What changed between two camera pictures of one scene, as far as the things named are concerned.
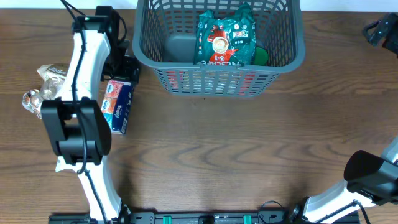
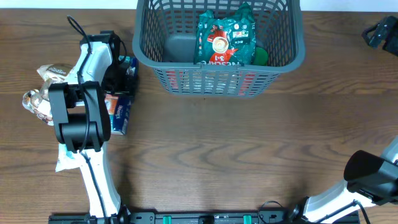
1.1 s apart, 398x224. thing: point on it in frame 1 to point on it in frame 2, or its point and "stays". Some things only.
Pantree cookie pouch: [53, 76] stays
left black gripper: [122, 71] to [124, 86]
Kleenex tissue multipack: [116, 104] stays
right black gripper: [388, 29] stays
